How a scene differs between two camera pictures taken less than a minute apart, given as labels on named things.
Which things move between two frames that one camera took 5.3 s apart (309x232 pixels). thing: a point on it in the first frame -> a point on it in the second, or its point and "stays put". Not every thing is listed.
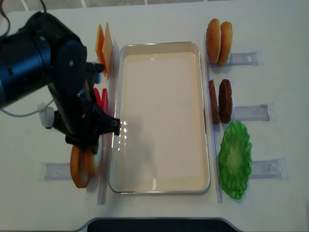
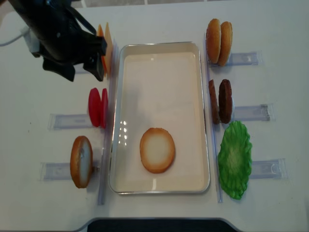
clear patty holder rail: (260, 112) stays put
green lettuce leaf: (234, 159) stays put
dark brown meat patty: (225, 101) stays put
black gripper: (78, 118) -> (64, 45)
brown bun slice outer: (81, 166) stays put
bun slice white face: (92, 164) -> (157, 150)
